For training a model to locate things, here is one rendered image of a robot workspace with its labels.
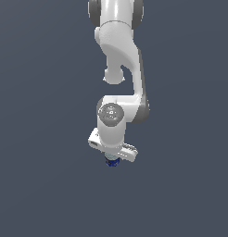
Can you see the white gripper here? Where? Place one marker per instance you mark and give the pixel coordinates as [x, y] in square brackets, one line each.
[126, 150]

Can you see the small blue object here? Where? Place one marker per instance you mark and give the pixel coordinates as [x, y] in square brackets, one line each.
[112, 162]

